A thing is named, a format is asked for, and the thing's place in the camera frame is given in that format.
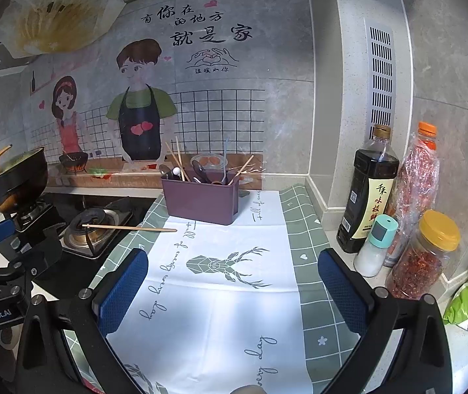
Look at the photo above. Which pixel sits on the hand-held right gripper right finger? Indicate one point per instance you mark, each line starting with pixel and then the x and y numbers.
pixel 340 287

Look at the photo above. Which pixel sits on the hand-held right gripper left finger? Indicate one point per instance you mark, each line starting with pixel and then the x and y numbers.
pixel 123 287

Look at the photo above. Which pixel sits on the purple plastic utensil holder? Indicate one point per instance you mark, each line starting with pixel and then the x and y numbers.
pixel 197 205

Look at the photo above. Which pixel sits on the wooden spatula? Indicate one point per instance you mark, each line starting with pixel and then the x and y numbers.
pixel 217 181

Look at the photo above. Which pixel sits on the blue plastic spoon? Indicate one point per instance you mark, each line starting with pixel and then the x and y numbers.
pixel 225 160

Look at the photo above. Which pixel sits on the salt shaker with teal cap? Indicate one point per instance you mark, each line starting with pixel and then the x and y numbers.
pixel 375 254

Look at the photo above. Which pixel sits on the black gas stove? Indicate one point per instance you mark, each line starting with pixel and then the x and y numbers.
pixel 127 209

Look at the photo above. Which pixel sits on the chili flakes jar yellow lid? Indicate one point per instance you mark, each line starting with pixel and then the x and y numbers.
pixel 418 271

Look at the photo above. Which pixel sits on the dark soy sauce bottle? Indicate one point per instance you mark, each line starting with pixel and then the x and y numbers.
pixel 367 201

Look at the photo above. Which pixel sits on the green and white tablecloth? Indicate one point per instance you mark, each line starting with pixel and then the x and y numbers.
pixel 217 316

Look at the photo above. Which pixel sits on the chili bottle with orange cap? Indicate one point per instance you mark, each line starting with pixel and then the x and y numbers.
pixel 418 180

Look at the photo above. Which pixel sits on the white vent grille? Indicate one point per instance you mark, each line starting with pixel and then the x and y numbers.
pixel 379 78

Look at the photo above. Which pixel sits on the greasy white hood paper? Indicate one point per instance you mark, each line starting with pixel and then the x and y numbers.
pixel 61 16

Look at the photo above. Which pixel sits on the cartoon couple wall poster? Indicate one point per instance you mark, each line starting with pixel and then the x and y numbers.
pixel 143 102

